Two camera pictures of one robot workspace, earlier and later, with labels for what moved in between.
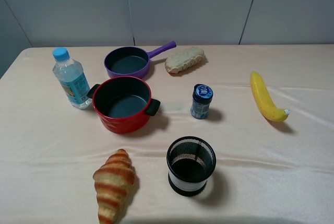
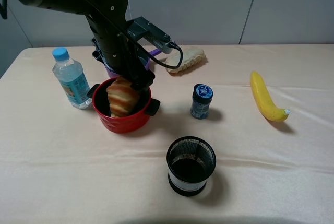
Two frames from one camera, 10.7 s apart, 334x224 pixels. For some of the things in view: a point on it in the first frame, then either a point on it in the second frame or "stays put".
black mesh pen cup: [191, 160] stays put
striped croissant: [113, 180] -> [123, 98]
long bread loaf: [185, 60] stays put
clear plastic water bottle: [71, 75] stays put
